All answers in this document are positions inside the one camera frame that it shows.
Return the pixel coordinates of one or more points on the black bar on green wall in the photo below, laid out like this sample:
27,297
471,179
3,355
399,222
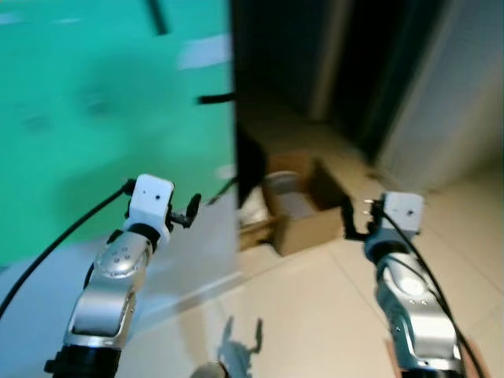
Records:
157,16

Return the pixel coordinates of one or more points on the grey bowl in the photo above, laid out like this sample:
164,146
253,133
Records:
285,193

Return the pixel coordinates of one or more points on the white wall plate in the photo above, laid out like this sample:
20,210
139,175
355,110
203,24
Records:
205,52

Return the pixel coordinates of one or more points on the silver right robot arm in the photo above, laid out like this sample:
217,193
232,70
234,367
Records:
413,307

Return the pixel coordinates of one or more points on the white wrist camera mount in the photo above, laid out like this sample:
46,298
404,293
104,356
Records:
150,201
403,213

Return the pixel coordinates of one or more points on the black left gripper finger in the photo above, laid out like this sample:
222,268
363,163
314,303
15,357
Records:
193,211

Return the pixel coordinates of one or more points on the brown cardboard box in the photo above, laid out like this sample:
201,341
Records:
315,228

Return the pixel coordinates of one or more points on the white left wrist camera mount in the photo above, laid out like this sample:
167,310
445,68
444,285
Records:
150,201

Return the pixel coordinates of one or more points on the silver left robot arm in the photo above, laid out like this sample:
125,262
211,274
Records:
106,303

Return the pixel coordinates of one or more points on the grey door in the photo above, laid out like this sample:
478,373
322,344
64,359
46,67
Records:
449,87

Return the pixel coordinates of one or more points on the reddish brown floor mat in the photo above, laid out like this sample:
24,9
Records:
392,358

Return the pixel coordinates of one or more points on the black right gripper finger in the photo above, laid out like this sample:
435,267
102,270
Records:
349,220

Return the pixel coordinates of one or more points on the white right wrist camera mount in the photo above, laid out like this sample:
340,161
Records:
403,213

